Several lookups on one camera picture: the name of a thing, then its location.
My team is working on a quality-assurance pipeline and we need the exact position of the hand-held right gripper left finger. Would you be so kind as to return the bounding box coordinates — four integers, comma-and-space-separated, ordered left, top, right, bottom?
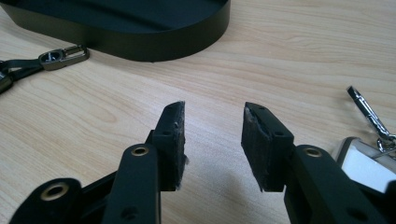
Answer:
102, 100, 189, 224

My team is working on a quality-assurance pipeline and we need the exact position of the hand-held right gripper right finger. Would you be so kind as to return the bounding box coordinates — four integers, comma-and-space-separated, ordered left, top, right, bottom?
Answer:
240, 101, 388, 224

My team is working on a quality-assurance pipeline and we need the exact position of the silver keychain with white tag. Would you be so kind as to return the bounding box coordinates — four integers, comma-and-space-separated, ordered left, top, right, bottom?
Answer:
331, 85, 396, 194

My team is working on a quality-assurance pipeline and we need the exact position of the black key rack with tray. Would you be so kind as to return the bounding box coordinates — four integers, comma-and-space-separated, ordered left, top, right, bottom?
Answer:
0, 0, 232, 63

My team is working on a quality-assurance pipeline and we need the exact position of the black strap keychain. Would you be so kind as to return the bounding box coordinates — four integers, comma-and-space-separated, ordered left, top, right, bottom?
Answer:
0, 44, 91, 95

